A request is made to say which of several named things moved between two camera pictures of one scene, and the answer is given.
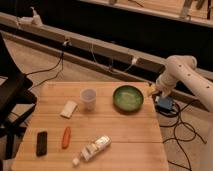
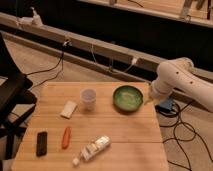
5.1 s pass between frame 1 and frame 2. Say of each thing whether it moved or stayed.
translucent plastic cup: stayed
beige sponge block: stayed
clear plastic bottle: stayed
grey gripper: moved
